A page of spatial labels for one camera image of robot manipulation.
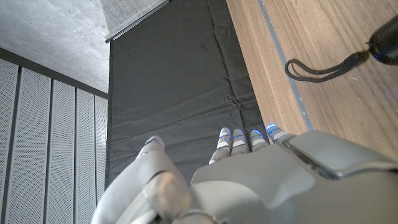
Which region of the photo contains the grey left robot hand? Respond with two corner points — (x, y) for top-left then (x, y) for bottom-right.
(91, 123), (398, 224)

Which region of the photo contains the black fabric backdrop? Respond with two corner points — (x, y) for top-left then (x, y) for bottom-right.
(104, 0), (270, 189)

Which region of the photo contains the black flashlight with strap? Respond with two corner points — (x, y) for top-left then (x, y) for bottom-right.
(284, 13), (398, 83)

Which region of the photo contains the grey backdrop top rail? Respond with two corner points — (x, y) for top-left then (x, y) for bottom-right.
(104, 0), (172, 44)

